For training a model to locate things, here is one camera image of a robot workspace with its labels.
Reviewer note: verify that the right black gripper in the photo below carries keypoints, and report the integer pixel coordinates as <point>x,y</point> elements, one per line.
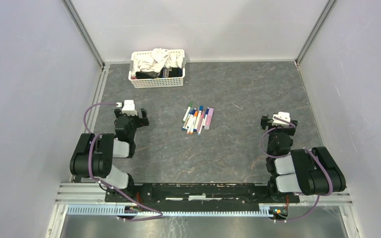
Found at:
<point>265,121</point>

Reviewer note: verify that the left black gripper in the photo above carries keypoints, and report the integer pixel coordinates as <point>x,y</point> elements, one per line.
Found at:
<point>141,122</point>

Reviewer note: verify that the pink highlighter pen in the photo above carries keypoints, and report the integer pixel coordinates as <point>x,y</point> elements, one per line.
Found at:
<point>208,118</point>

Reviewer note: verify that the blue capped marker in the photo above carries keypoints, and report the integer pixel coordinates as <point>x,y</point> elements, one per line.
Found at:
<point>197,118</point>

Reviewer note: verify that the pink thin marker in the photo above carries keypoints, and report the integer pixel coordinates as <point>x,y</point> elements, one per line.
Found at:
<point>200,123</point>

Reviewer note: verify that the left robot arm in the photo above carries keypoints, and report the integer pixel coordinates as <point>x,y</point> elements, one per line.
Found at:
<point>119,144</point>

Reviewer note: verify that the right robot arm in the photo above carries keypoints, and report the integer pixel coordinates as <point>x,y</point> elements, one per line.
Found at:
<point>301,171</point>

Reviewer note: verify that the white plastic basket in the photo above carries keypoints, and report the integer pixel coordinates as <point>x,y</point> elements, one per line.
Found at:
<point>158,82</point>

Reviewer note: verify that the black box in basket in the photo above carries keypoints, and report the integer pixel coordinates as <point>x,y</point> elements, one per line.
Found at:
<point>164,73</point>

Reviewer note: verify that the green capped marker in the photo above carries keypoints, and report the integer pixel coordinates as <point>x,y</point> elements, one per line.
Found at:
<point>187,112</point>

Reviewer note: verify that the orange capped marker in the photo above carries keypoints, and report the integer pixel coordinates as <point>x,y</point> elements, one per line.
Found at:
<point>191,122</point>

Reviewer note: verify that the white crumpled cloth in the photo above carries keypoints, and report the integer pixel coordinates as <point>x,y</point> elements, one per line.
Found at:
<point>156,59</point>

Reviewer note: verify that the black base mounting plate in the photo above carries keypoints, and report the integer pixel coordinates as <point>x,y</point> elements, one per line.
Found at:
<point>202,197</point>

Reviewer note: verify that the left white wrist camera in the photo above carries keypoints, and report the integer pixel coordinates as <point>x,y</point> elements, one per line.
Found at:
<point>127,107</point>

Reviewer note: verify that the aluminium frame rail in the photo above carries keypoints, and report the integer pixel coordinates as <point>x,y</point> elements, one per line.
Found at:
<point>89,199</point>

